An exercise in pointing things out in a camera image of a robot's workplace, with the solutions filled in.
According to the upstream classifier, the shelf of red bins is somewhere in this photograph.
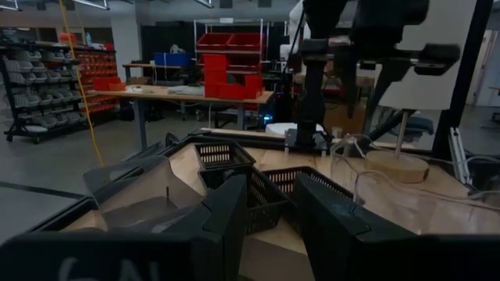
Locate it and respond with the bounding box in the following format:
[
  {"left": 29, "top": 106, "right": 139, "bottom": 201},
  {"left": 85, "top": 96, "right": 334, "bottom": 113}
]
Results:
[{"left": 73, "top": 48, "right": 118, "bottom": 115}]

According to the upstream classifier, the red bin pair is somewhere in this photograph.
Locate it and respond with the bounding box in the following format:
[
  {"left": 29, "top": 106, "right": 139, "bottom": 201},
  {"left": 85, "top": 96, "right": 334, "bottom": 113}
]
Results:
[{"left": 244, "top": 73, "right": 265, "bottom": 100}]

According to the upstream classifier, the wide red bin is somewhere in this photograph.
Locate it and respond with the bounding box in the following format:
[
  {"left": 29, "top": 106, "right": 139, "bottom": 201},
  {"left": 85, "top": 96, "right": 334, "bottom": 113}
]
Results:
[
  {"left": 227, "top": 33, "right": 265, "bottom": 52},
  {"left": 196, "top": 33, "right": 234, "bottom": 52}
]

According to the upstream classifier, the rack of grey bins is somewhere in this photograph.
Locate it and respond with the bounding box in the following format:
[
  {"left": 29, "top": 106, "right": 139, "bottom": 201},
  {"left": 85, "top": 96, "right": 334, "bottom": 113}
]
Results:
[{"left": 0, "top": 41, "right": 89, "bottom": 144}]

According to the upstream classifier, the black slotted plastic basket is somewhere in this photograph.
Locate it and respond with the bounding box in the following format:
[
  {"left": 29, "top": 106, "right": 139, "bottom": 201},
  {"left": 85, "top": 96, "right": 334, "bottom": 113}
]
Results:
[
  {"left": 194, "top": 140, "right": 257, "bottom": 171},
  {"left": 198, "top": 165, "right": 290, "bottom": 235},
  {"left": 261, "top": 165, "right": 355, "bottom": 235}
]

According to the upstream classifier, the wooden worktable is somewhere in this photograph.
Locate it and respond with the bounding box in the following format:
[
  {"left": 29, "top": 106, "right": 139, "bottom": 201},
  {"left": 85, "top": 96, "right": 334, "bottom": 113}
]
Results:
[{"left": 87, "top": 84, "right": 274, "bottom": 153}]

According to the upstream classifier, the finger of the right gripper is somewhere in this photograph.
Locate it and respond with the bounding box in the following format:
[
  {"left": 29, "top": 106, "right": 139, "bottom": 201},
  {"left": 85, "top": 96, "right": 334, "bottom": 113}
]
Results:
[
  {"left": 334, "top": 50, "right": 360, "bottom": 119},
  {"left": 366, "top": 58, "right": 412, "bottom": 119}
]

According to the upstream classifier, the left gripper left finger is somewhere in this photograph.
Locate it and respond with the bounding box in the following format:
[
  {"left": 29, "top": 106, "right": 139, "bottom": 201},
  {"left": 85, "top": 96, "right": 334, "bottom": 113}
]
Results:
[{"left": 0, "top": 174, "right": 248, "bottom": 281}]

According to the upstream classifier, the blue bin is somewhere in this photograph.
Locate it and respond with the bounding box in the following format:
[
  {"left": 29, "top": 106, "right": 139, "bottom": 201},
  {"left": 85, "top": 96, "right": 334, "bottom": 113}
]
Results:
[{"left": 154, "top": 52, "right": 192, "bottom": 67}]

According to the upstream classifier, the clear plastic bin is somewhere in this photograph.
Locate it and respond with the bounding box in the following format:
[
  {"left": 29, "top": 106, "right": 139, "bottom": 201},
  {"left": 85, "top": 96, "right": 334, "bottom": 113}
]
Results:
[
  {"left": 329, "top": 134, "right": 500, "bottom": 219},
  {"left": 83, "top": 155, "right": 205, "bottom": 232}
]

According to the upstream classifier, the tall stack of red bins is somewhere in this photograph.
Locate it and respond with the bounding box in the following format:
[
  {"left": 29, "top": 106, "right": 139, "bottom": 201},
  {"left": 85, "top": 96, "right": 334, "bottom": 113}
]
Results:
[{"left": 202, "top": 53, "right": 228, "bottom": 98}]

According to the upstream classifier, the small red bin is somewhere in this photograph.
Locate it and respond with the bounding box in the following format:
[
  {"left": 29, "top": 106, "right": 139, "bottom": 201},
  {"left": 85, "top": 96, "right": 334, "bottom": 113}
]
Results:
[{"left": 92, "top": 76, "right": 122, "bottom": 92}]

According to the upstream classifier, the yellow hanging cable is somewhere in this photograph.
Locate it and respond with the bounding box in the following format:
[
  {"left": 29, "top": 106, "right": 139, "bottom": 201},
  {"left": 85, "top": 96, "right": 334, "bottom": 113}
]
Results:
[{"left": 58, "top": 0, "right": 105, "bottom": 168}]

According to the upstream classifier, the black frame post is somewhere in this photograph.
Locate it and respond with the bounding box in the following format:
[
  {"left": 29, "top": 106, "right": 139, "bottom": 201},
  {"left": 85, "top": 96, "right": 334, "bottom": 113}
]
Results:
[{"left": 431, "top": 0, "right": 495, "bottom": 162}]

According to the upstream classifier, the white board panel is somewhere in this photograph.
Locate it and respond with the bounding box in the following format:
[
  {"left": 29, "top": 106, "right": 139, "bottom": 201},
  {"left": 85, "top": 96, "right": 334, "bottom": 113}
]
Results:
[{"left": 377, "top": 0, "right": 478, "bottom": 111}]

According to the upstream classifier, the silver aluminium bracket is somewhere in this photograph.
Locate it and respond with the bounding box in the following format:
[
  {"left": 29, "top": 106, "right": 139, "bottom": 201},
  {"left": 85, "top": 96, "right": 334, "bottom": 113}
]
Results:
[{"left": 448, "top": 126, "right": 470, "bottom": 185}]

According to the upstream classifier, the cardboard box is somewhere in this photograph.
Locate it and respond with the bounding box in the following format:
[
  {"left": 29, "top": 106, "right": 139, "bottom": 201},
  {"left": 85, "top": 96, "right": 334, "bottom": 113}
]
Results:
[{"left": 323, "top": 101, "right": 366, "bottom": 136}]

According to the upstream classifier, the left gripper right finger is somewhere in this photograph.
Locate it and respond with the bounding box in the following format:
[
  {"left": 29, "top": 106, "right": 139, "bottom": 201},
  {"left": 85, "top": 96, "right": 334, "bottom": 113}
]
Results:
[{"left": 295, "top": 173, "right": 500, "bottom": 281}]

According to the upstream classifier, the round wooden stand with rod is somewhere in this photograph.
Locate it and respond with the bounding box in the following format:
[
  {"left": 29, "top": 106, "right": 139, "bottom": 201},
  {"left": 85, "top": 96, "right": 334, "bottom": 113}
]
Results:
[{"left": 365, "top": 110, "right": 430, "bottom": 183}]

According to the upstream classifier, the white machine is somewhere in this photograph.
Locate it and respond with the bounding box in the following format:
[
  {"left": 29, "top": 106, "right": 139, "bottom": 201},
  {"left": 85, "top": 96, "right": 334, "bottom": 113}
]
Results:
[{"left": 279, "top": 0, "right": 313, "bottom": 62}]

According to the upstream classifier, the low red bin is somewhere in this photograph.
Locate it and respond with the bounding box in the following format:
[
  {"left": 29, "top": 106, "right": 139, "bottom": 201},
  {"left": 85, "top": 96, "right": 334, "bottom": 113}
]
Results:
[{"left": 218, "top": 84, "right": 247, "bottom": 101}]

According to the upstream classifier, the metal rack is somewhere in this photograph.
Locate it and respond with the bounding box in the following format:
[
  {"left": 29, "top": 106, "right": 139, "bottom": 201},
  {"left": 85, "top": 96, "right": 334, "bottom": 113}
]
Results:
[{"left": 193, "top": 17, "right": 270, "bottom": 76}]

